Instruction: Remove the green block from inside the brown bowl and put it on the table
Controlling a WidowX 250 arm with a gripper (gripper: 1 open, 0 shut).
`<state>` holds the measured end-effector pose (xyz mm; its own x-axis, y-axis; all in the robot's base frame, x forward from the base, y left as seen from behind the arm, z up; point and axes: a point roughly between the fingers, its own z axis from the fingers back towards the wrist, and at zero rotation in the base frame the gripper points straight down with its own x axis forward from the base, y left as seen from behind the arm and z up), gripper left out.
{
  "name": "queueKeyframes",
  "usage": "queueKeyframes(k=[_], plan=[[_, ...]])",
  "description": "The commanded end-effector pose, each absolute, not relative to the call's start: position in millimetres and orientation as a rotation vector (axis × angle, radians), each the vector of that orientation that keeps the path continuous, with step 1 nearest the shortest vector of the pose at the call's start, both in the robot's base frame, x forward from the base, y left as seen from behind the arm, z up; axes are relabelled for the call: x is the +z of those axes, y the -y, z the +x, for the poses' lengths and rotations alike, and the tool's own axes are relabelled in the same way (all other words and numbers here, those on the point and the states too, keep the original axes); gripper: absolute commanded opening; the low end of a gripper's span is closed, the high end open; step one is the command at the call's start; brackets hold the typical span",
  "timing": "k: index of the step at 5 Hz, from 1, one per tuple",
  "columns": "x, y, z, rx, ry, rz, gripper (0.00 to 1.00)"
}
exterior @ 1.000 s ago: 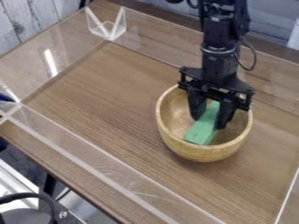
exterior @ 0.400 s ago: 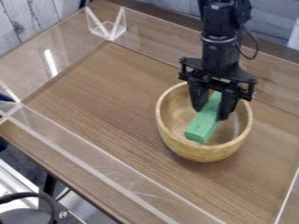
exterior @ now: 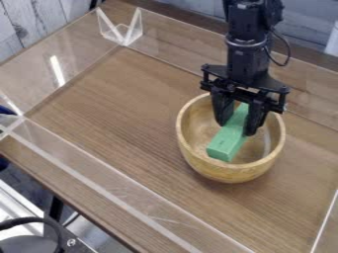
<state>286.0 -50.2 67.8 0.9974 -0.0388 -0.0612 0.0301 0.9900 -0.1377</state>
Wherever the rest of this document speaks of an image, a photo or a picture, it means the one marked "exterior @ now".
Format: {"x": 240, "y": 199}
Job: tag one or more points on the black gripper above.
{"x": 243, "y": 81}

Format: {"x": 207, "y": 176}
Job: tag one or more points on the black metal table leg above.
{"x": 56, "y": 209}

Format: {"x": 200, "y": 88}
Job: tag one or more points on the brown wooden bowl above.
{"x": 195, "y": 128}

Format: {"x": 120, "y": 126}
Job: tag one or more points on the metal bracket with screw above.
{"x": 68, "y": 243}

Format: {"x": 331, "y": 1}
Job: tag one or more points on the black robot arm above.
{"x": 251, "y": 19}

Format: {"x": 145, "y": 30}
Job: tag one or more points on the clear acrylic corner bracket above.
{"x": 120, "y": 34}

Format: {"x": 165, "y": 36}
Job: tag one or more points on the blue object at edge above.
{"x": 7, "y": 111}

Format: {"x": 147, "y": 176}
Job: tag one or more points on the green rectangular block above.
{"x": 228, "y": 139}

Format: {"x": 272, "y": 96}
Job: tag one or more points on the clear acrylic tray wall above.
{"x": 93, "y": 136}

